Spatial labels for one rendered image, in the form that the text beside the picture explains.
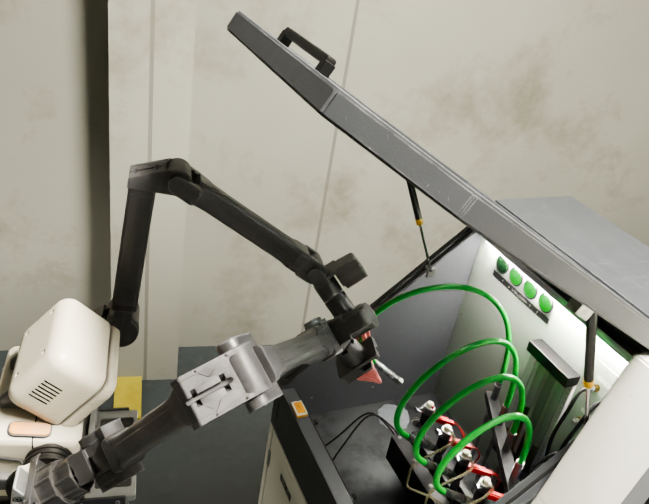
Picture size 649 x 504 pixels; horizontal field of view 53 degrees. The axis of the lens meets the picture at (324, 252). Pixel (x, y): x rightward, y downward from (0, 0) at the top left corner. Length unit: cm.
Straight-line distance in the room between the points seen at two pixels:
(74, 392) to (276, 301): 218
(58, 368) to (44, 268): 199
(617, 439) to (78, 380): 98
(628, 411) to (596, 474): 14
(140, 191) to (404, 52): 182
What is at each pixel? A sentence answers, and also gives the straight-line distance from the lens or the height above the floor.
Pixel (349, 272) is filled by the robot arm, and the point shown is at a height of 140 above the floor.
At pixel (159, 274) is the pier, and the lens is 292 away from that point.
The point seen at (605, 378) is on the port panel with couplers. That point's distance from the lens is 159.
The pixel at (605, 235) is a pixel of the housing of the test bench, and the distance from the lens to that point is 185.
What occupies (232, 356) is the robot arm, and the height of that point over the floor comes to 158.
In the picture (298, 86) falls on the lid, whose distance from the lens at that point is 90.
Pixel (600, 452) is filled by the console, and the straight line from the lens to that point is 133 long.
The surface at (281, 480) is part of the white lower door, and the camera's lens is 197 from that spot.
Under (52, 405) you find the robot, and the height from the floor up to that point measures 128.
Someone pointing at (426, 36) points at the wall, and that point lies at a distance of 299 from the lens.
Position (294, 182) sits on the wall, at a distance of 304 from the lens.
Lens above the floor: 218
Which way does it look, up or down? 29 degrees down
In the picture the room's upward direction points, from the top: 10 degrees clockwise
